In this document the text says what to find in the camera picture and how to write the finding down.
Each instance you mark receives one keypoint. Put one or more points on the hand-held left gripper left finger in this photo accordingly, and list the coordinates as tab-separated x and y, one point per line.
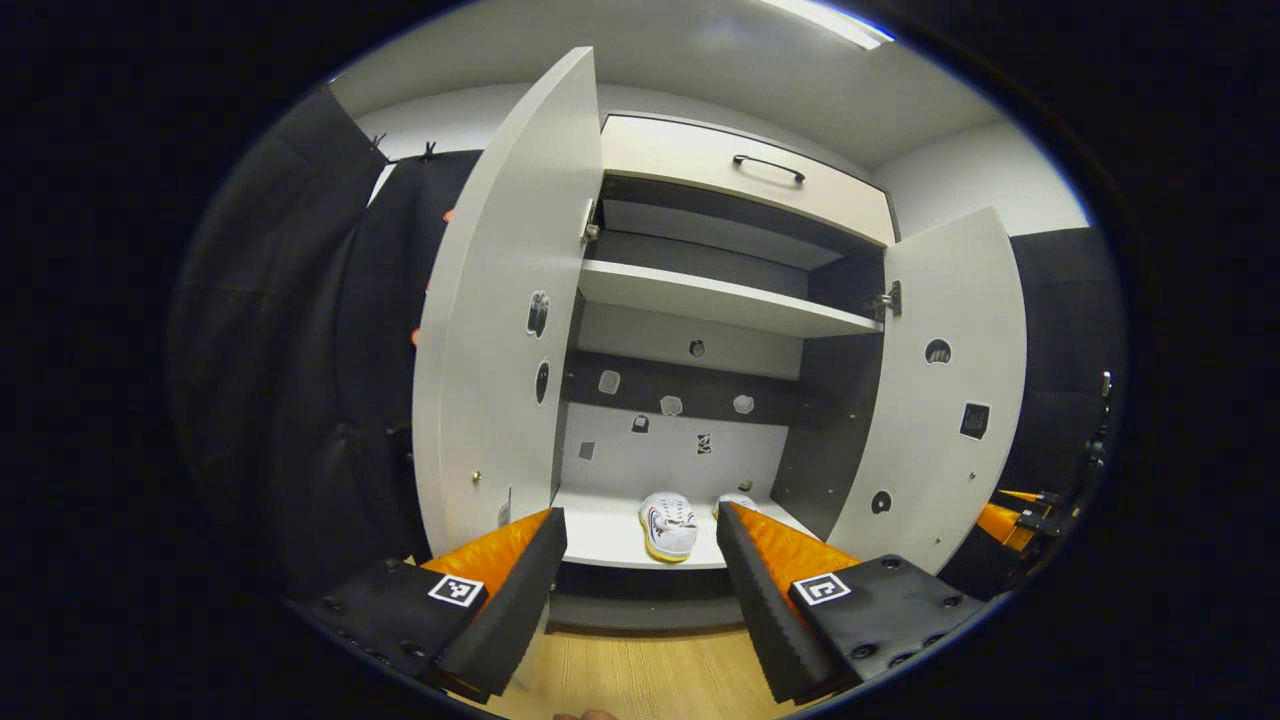
520	610

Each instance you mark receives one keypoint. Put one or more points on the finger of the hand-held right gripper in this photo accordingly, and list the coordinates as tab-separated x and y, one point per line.
1003	525
1015	494

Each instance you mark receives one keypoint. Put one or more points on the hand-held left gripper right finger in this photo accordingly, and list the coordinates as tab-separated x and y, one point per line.
760	610

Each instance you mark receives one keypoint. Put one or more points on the white striped canvas shoe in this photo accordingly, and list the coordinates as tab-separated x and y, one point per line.
738	501
668	525

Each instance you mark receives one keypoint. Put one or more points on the white shoe cabinet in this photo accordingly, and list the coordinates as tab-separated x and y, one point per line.
700	300

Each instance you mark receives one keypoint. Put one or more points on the cream cabinet drawer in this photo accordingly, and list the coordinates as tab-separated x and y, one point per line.
680	160

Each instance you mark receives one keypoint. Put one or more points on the black backdrop cloth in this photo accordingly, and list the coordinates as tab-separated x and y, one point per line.
300	350

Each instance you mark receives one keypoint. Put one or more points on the ceiling light panel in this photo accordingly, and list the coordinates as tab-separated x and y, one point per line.
830	20

